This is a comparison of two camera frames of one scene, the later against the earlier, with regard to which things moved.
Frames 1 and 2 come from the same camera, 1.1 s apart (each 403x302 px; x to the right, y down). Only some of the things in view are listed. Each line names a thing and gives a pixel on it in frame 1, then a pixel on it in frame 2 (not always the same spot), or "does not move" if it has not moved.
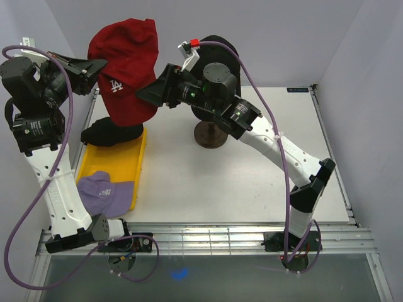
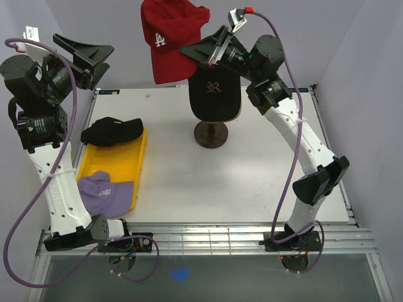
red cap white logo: x=131 y=49 to x=169 y=26
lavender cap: x=97 y=195 does not move
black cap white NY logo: x=104 y=132 does not move
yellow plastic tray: x=123 y=162 does not move
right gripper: x=164 y=89 to x=210 y=50
